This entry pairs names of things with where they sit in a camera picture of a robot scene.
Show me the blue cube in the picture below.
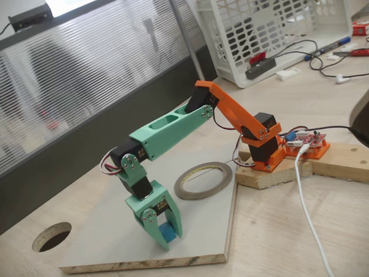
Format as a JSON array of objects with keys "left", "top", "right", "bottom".
[{"left": 157, "top": 222, "right": 176, "bottom": 243}]

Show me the white chipboard panel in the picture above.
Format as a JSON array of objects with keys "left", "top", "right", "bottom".
[{"left": 59, "top": 135, "right": 239, "bottom": 274}]

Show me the wooden base block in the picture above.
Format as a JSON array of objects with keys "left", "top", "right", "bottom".
[
  {"left": 235, "top": 148, "right": 315, "bottom": 190},
  {"left": 310, "top": 140, "right": 369, "bottom": 183}
]

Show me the frosted glass desk partition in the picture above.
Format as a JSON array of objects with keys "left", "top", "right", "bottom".
[{"left": 0, "top": 0, "right": 219, "bottom": 235}]

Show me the red controller circuit board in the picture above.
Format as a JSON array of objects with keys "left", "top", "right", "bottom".
[{"left": 284, "top": 130, "right": 328, "bottom": 148}]

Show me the white plastic block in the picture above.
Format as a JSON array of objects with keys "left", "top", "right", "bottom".
[{"left": 276, "top": 66, "right": 300, "bottom": 81}]

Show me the dark rounded object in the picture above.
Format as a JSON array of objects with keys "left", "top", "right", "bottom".
[{"left": 348, "top": 88, "right": 369, "bottom": 145}]

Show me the black box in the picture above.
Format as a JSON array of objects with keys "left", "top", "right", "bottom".
[{"left": 7, "top": 3, "right": 53, "bottom": 31}]

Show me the blue marker pen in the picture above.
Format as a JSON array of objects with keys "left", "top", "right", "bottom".
[{"left": 304, "top": 36, "right": 352, "bottom": 61}]

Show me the white plastic crate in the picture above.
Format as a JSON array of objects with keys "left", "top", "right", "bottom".
[{"left": 195, "top": 0, "right": 354, "bottom": 89}]

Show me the red box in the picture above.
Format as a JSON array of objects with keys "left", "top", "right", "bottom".
[{"left": 352, "top": 22, "right": 369, "bottom": 37}]

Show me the grey ring of tape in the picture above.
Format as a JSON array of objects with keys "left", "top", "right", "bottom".
[{"left": 174, "top": 162, "right": 232, "bottom": 201}]

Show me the red white black servo wire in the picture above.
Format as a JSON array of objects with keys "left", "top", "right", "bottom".
[
  {"left": 212, "top": 108, "right": 256, "bottom": 170},
  {"left": 99, "top": 148, "right": 123, "bottom": 176}
]

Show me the white usb cable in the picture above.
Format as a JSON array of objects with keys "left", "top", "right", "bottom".
[{"left": 293, "top": 144, "right": 335, "bottom": 277}]

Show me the grey metal partition post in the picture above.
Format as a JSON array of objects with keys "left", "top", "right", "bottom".
[{"left": 168, "top": 0, "right": 206, "bottom": 82}]

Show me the black power strip red switch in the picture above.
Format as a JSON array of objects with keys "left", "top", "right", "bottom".
[{"left": 244, "top": 51, "right": 277, "bottom": 80}]

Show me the thin black cable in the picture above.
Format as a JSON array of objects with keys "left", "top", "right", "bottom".
[
  {"left": 310, "top": 53, "right": 369, "bottom": 78},
  {"left": 272, "top": 39, "right": 319, "bottom": 63},
  {"left": 275, "top": 125, "right": 357, "bottom": 139}
]

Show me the red handled tool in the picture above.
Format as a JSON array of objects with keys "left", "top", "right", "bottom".
[{"left": 333, "top": 47, "right": 369, "bottom": 58}]

